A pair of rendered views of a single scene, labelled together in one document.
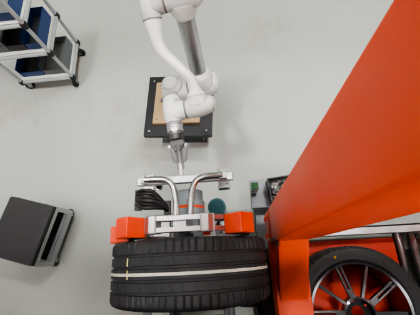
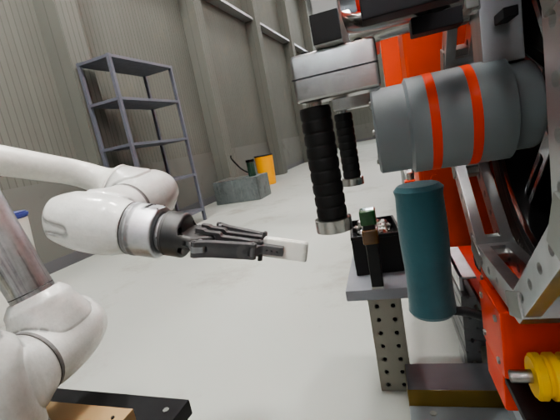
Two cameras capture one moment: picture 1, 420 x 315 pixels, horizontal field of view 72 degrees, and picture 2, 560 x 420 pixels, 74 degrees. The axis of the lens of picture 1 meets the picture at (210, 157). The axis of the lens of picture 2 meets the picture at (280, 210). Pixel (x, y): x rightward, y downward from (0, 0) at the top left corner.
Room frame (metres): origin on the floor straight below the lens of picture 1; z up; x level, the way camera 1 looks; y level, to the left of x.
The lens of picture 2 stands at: (0.47, 0.73, 0.87)
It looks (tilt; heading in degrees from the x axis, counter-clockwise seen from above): 10 degrees down; 274
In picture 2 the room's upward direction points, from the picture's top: 11 degrees counter-clockwise
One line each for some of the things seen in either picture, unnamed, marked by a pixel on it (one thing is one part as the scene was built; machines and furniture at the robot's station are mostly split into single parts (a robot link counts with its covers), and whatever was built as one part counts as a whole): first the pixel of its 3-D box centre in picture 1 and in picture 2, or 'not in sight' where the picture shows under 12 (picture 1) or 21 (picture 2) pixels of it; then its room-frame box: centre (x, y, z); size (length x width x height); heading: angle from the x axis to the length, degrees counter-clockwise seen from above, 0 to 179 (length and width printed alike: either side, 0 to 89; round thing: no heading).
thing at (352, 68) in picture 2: (149, 184); (336, 72); (0.41, 0.30, 0.93); 0.09 x 0.05 x 0.05; 167
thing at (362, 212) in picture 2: (254, 186); (367, 216); (0.32, -0.19, 0.64); 0.04 x 0.04 x 0.04; 77
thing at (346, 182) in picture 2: not in sight; (347, 147); (0.36, -0.04, 0.83); 0.04 x 0.04 x 0.16
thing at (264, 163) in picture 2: not in sight; (266, 169); (1.12, -7.26, 0.32); 0.42 x 0.41 x 0.64; 72
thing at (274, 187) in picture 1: (285, 189); (375, 241); (0.28, -0.36, 0.51); 0.20 x 0.14 x 0.13; 82
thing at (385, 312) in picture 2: not in sight; (388, 324); (0.26, -0.41, 0.21); 0.10 x 0.10 x 0.42; 77
